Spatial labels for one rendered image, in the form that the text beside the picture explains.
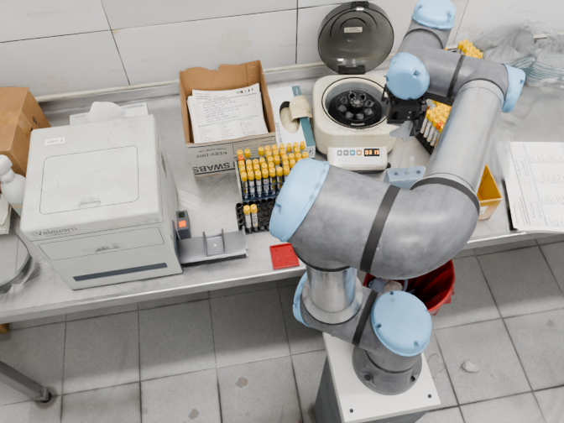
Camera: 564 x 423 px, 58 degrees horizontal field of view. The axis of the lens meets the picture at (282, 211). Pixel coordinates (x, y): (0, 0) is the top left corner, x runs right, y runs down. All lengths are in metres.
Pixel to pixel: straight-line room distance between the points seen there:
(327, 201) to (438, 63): 0.40
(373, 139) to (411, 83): 0.54
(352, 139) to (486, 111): 0.66
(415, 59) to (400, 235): 0.40
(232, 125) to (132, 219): 0.53
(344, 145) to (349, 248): 0.86
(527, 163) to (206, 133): 0.92
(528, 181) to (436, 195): 0.95
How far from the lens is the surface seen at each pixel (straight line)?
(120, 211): 1.09
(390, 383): 1.14
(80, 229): 1.13
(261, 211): 1.37
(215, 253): 1.29
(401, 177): 1.37
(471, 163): 0.74
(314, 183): 0.63
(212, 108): 1.56
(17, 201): 1.43
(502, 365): 2.30
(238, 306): 2.22
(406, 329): 1.00
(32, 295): 1.43
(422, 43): 0.96
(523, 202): 1.54
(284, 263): 1.32
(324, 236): 0.62
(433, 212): 0.63
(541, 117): 1.79
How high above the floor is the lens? 2.06
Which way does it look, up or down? 58 degrees down
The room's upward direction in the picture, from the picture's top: straight up
